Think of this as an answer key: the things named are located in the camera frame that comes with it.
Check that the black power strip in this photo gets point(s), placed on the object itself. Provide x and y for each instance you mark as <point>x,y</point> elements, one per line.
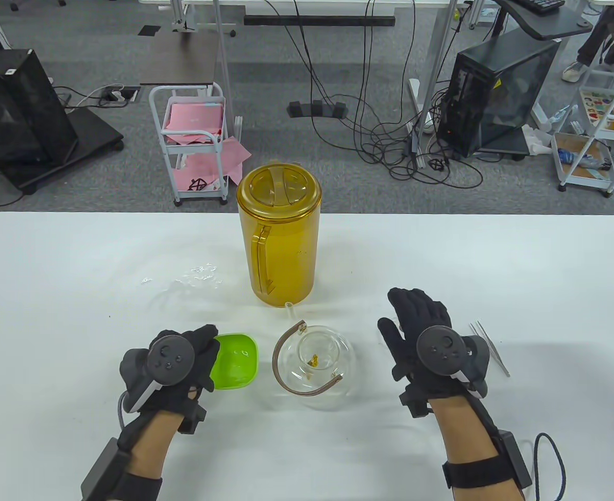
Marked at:
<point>317,108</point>

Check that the brown cardboard sheet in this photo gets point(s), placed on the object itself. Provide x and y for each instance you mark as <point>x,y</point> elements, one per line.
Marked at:
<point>593,148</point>

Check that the yellow plastic pitcher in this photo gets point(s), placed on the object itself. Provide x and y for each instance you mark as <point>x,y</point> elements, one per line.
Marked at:
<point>286,250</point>

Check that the clear plastic wrap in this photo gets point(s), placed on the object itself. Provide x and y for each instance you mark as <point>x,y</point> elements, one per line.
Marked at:
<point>202,271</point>

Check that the colourful puzzle board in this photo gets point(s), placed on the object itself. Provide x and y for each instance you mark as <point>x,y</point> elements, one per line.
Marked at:
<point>606,104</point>

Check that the white rolling cart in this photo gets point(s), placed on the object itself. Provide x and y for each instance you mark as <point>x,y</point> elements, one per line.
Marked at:
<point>202,197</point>

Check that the pink paper stack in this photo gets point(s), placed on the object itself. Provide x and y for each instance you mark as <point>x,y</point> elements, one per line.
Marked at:
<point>192,117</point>

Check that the black left hand controller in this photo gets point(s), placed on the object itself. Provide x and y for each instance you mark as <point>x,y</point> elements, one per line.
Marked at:
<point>171,360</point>

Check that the green plastic bowl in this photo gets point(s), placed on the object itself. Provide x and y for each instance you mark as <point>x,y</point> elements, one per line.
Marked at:
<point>236,362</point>

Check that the black computer tower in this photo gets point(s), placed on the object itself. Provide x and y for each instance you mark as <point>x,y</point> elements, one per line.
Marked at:
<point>505,78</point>

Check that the person's left forearm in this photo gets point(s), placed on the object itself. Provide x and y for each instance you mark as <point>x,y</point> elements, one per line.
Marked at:
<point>147,443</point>

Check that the black right hand controller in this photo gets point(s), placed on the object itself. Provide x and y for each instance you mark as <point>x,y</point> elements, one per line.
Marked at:
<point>442,349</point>

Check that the clear glass infuser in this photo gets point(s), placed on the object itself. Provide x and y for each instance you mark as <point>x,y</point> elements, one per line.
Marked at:
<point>327,344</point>

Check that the black keyboard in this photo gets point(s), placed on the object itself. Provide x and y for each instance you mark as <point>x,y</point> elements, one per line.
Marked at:
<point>544,4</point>

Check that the dark brown board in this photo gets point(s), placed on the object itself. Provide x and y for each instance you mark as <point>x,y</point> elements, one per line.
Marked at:
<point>181,62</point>

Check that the pink plastic sheet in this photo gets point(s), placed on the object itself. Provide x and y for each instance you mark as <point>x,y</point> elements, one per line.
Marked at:
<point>233,151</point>

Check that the metal tweezers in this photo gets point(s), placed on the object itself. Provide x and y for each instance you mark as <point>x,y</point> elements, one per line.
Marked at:
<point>492,349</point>

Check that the black rolling platform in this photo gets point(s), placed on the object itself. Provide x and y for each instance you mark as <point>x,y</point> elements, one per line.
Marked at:
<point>93,130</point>

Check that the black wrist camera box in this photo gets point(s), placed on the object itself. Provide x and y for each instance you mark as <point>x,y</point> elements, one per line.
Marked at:
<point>103,469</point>
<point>513,459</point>

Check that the white desk frame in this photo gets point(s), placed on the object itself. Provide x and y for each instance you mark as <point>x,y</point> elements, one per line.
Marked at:
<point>438,62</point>

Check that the dried yellow chrysanthemum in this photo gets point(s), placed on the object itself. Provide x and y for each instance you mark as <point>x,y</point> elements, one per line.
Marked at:
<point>314,361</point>

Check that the black side desk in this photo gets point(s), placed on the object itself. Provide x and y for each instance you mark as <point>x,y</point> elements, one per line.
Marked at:
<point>546,23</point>

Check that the black hand controller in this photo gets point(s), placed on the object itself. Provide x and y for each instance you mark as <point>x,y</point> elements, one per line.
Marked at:
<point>442,349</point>
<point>171,360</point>

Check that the blue packet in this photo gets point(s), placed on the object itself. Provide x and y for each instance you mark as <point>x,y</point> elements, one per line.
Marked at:
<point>578,158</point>

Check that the person's left hand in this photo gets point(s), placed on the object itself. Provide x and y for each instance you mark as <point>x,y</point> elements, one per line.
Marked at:
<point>205,344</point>

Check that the floor socket box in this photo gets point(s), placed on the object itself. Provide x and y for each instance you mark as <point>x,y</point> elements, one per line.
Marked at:
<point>121,95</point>

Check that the person's right hand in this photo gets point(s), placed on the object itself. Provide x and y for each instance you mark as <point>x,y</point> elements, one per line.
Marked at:
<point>421,313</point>

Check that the white plastic bags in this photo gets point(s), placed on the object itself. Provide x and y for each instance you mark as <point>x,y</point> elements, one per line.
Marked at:
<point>536,141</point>

